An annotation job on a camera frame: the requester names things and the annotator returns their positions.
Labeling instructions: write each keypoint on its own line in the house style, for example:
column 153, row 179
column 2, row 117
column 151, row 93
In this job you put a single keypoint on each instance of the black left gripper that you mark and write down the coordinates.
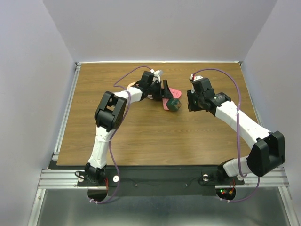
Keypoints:
column 162, row 93

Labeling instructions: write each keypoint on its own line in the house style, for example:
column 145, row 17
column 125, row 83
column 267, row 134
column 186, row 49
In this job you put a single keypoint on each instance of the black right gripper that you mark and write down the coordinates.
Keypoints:
column 192, row 106

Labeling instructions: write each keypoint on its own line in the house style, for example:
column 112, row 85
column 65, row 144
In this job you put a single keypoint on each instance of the pink triangular power strip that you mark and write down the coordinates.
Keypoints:
column 176, row 93

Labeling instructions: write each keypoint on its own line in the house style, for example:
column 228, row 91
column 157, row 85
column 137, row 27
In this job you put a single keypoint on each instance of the dark green plug adapter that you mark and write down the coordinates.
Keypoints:
column 173, row 104

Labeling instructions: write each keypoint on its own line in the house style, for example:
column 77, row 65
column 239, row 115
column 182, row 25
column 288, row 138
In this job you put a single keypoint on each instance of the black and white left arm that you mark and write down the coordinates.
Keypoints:
column 110, row 114

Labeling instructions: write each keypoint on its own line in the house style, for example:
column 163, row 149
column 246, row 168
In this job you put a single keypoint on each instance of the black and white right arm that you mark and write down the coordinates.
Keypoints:
column 267, row 148

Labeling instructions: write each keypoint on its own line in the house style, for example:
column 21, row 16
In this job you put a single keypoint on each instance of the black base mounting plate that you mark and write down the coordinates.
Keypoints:
column 127, row 181

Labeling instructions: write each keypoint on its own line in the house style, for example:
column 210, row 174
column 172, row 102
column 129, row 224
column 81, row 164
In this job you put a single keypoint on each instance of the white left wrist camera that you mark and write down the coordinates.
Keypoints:
column 157, row 75

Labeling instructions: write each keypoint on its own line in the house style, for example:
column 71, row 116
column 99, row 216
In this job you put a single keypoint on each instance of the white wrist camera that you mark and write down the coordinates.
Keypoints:
column 194, row 78
column 157, row 75

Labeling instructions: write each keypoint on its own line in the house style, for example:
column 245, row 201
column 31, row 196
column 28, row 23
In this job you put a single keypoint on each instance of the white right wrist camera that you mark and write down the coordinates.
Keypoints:
column 194, row 78

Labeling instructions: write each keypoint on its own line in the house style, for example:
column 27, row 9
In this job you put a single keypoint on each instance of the aluminium table edge rail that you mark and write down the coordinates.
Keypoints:
column 59, row 140

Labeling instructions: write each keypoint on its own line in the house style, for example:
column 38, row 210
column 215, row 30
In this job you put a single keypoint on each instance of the aluminium front frame rail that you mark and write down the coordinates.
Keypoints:
column 66, row 179

